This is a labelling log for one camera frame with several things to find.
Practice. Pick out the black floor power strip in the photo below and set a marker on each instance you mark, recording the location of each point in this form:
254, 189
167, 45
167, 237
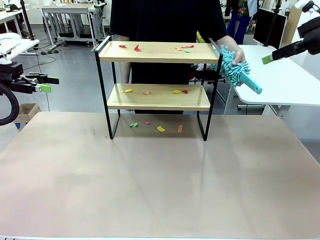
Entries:
50, 52

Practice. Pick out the small green paper scrap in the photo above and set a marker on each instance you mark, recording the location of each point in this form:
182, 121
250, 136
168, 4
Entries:
187, 51

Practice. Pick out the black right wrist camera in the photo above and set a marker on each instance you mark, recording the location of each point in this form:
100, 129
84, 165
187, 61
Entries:
308, 6

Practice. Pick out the teal microfiber duster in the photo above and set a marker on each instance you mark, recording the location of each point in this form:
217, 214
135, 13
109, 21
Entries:
230, 72

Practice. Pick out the small white table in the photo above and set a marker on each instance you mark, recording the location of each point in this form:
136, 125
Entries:
27, 45

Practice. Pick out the pale orange paper scrap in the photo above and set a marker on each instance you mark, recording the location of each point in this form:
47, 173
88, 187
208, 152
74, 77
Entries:
178, 49

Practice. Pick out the orange paper strip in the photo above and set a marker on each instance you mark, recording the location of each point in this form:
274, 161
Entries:
180, 128

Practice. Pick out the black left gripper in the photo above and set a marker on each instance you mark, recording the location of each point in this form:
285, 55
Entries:
16, 80

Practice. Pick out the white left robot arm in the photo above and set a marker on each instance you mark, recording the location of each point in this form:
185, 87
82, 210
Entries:
5, 59

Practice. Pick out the small orange paper scrap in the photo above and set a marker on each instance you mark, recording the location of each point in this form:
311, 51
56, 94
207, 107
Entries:
146, 93

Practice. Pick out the large white side table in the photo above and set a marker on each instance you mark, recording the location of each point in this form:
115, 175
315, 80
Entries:
280, 82

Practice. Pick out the person's torso in black shirt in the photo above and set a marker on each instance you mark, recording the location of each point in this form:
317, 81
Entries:
162, 20

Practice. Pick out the person's right forearm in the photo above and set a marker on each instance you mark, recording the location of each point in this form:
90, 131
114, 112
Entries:
125, 72

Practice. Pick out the black tripod pole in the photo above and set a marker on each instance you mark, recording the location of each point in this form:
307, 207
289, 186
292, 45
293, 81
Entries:
26, 17

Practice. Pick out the brown cardboard box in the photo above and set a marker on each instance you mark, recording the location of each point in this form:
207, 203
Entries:
25, 112

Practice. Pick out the black computer monitor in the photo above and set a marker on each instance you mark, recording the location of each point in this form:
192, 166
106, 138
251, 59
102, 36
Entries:
271, 25

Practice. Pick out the person's right hand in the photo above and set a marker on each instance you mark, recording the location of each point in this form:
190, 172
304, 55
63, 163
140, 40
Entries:
130, 110

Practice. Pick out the long yellow paper scrap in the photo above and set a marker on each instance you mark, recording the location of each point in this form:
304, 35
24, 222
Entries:
127, 91

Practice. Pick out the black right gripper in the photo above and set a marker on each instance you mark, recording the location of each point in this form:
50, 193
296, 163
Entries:
312, 37

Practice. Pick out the pointed red paper scrap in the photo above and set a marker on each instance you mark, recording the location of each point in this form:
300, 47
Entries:
137, 49

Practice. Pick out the bystander in blue trousers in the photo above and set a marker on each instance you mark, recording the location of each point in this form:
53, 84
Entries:
237, 25

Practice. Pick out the black metal wooden two-tier shelf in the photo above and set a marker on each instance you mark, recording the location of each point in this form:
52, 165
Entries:
155, 98

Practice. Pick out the black office chair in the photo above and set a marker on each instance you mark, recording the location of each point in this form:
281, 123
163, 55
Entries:
212, 75

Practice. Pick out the light wooden panel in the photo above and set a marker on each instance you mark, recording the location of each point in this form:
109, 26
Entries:
292, 27

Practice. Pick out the person's left hand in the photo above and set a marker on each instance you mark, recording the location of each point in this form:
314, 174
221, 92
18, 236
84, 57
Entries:
240, 58

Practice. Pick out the grey metal workbench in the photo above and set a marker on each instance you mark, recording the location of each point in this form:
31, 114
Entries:
65, 10

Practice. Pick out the person's left forearm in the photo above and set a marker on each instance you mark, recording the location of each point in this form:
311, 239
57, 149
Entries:
230, 42

